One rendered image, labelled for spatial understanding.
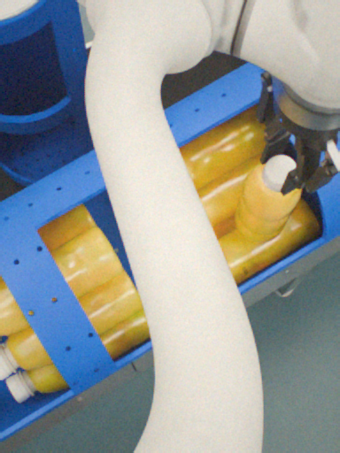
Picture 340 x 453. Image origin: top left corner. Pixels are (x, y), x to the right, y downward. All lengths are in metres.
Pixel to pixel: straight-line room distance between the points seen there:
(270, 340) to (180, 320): 1.80
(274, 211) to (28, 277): 0.32
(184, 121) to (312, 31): 0.50
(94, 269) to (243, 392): 0.62
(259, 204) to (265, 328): 1.25
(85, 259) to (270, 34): 0.50
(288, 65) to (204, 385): 0.30
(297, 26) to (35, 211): 0.54
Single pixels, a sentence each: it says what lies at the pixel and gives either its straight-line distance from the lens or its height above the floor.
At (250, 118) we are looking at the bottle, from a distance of 1.19.
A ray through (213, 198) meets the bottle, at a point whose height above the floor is 1.10.
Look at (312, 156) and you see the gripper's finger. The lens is 0.91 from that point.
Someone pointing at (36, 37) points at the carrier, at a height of 0.47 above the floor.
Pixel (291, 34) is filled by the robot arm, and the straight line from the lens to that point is 0.65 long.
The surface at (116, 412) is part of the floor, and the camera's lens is 2.25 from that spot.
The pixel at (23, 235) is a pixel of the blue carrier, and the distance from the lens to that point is 1.07.
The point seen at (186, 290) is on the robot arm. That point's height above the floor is 1.76.
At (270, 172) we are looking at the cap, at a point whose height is 1.30.
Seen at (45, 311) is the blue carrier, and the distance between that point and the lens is 1.04.
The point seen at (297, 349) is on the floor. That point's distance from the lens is 2.29.
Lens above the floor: 2.25
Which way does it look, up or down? 75 degrees down
